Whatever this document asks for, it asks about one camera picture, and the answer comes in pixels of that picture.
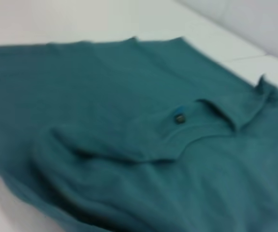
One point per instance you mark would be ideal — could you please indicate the teal T-shirt with FREE print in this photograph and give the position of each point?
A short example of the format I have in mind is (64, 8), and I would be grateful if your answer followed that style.
(105, 108)

